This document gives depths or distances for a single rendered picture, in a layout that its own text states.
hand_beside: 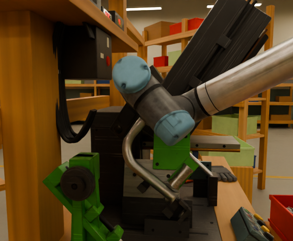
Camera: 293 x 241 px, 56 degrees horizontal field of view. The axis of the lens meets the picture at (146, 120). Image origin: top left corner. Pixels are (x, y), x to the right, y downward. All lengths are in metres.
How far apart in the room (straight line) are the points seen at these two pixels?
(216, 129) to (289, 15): 7.36
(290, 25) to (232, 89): 9.98
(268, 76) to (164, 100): 0.21
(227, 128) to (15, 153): 3.12
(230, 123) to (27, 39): 3.11
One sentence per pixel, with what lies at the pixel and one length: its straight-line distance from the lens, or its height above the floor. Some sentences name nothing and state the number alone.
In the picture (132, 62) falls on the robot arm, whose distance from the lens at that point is 0.55.
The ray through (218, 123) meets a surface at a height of 0.85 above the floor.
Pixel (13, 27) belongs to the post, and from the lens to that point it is 0.75.
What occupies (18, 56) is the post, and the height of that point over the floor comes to 1.40.
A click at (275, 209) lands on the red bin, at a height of 0.88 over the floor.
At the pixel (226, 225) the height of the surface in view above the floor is 0.90.
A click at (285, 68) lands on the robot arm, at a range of 0.61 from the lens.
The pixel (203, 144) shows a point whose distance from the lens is 1.00.
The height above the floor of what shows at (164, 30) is 2.24.
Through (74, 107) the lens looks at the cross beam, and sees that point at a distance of 1.17.
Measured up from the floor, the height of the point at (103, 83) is 1.42.
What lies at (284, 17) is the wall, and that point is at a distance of 10.56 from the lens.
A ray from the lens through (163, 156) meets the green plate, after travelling 0.88.
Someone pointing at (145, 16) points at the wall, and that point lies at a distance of 10.18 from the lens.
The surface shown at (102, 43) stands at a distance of 0.89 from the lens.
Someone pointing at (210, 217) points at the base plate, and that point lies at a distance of 0.99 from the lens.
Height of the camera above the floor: 1.33
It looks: 7 degrees down
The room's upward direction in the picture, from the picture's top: straight up
